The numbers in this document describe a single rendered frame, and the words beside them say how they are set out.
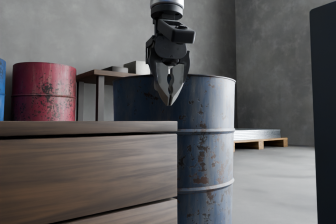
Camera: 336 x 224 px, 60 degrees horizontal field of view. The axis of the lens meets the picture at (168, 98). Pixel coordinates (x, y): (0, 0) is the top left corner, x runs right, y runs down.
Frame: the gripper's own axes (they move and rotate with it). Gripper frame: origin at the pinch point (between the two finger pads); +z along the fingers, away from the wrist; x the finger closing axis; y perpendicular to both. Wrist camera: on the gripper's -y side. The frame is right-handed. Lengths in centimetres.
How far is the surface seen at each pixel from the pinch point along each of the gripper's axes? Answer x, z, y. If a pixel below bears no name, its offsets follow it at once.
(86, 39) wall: 3, -94, 303
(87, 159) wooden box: 17.5, 9.8, -16.1
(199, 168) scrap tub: -14.4, 17.6, 16.9
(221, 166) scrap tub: -22.5, 17.7, 18.8
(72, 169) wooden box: 19.4, 11.0, -16.8
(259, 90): -278, -46, 349
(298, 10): -301, -160, 281
